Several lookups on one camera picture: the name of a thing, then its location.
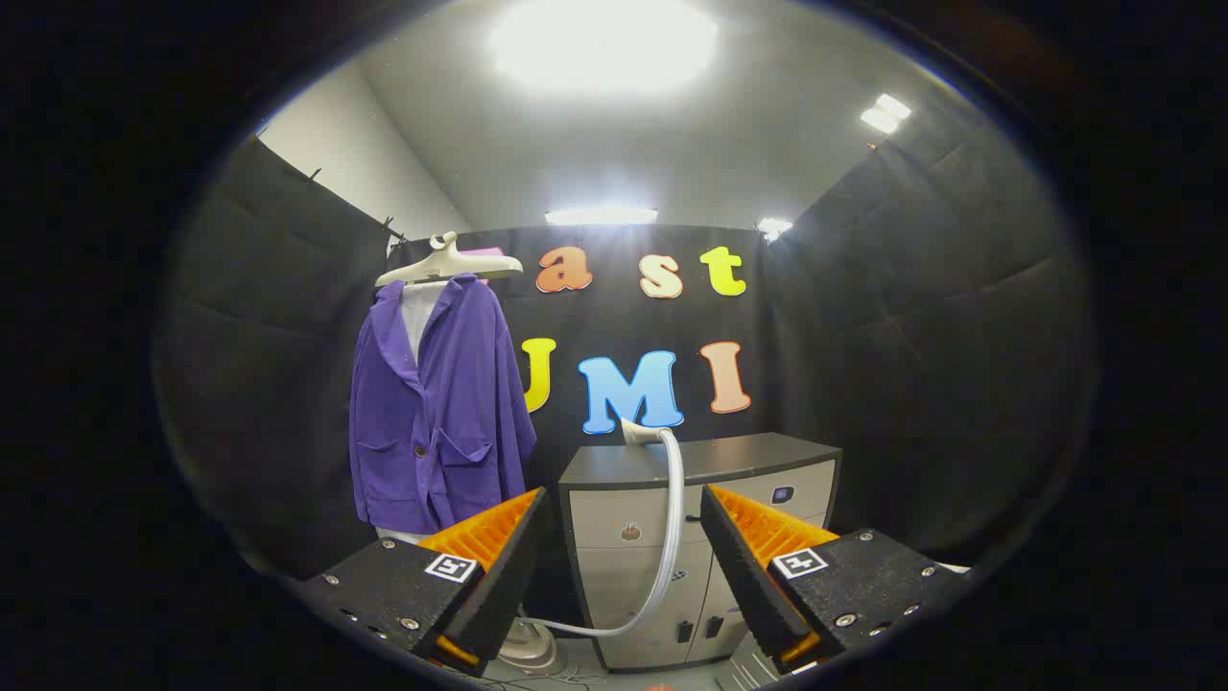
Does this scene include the white ironing backing board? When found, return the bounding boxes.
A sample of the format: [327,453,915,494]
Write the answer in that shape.
[374,281,450,544]

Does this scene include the purple corduroy jacket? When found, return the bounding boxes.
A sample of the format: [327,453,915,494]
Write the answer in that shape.
[348,274,538,536]

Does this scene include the grey cabinet with dark top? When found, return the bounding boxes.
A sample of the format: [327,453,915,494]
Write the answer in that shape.
[558,432,843,673]

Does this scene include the thin floor cable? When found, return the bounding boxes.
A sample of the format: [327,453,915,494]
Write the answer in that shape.
[480,670,605,690]

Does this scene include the white plastic clothes hanger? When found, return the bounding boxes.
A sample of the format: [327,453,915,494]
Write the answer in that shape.
[374,231,525,289]

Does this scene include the large ceiling light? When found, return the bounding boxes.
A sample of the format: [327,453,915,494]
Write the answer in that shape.
[489,0,720,92]

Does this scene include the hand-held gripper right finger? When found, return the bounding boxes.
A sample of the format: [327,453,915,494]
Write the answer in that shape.
[700,484,972,676]

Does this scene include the long strip ceiling light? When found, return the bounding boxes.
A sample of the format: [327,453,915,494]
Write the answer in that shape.
[545,206,659,226]

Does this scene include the twin panel ceiling light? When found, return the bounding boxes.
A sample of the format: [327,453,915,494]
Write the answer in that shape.
[861,93,912,135]

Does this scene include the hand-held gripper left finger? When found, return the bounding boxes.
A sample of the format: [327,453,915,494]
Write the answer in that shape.
[297,487,550,679]

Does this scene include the garment steamer base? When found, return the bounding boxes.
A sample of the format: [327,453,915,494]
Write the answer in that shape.
[494,614,567,676]

